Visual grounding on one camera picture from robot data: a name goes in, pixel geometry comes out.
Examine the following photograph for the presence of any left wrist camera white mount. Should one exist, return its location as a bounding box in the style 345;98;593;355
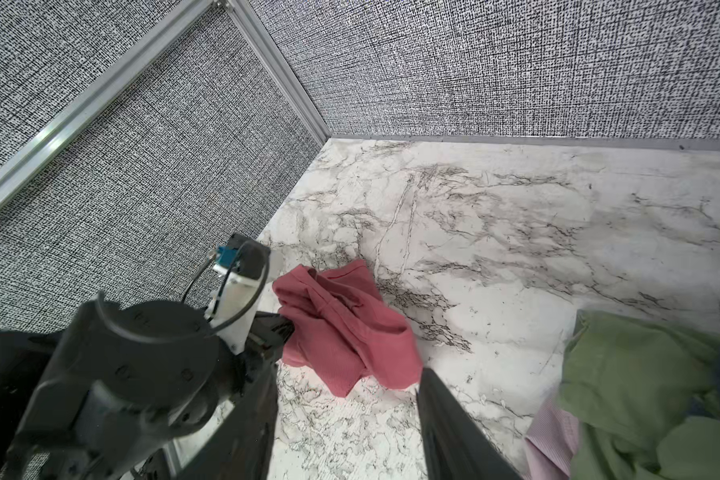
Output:
205;233;271;355

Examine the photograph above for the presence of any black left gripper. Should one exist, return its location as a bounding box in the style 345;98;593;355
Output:
2;298;295;480

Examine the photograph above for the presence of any green cloth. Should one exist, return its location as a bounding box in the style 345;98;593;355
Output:
558;310;720;479

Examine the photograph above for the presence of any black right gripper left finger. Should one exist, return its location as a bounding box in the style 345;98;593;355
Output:
173;362;278;479

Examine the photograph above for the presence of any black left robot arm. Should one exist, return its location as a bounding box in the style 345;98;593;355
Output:
0;300;293;479

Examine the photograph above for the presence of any dark pink cloth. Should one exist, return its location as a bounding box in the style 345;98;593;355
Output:
273;259;423;398

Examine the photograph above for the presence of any light pink cloth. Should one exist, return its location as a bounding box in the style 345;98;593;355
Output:
524;391;579;480

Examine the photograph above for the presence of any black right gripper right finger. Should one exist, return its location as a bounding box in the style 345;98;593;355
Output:
416;368;521;480

